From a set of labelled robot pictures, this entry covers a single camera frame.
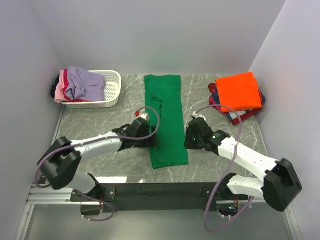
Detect green t shirt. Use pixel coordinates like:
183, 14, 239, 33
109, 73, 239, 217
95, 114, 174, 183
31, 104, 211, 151
143, 75, 189, 169

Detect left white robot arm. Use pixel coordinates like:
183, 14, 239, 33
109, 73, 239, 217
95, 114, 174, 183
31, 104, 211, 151
36, 116, 159, 201

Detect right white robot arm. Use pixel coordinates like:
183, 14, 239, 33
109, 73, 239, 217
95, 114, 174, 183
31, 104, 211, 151
184, 116, 303, 212

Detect dark red folded t shirt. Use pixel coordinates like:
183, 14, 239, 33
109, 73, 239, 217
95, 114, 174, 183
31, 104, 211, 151
207, 83, 261, 126

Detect white folded t shirt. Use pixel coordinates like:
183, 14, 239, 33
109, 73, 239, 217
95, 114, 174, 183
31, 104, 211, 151
228, 110, 247, 121

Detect white plastic laundry basket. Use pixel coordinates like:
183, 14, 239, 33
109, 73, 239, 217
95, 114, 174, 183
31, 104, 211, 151
61, 70, 122, 109

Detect orange folded t shirt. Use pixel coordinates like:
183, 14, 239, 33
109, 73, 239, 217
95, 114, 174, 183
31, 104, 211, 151
215, 72, 263, 113

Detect lilac t shirt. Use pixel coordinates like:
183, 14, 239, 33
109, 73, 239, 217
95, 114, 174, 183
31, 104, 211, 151
64, 67, 105, 102

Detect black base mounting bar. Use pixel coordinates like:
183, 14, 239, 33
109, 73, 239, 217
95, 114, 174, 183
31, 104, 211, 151
69, 181, 226, 214

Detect pink t shirt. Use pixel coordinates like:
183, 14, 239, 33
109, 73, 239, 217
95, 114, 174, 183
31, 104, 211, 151
54, 70, 67, 104

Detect magenta t shirt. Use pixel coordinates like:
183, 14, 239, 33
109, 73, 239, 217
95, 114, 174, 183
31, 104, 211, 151
62, 67, 94, 103

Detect black t shirt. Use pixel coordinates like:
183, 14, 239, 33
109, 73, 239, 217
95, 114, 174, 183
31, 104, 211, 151
50, 75, 60, 99

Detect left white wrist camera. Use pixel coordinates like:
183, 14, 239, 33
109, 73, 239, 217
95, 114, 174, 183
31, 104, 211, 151
135, 111, 150, 122

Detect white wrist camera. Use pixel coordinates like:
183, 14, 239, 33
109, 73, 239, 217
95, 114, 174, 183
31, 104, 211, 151
135, 111, 150, 122
191, 111, 207, 121

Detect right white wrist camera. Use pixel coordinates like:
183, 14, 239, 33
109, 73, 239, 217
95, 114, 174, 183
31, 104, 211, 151
191, 111, 207, 121

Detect aluminium rail frame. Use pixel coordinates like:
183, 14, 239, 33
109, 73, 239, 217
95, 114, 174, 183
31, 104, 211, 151
15, 108, 303, 240

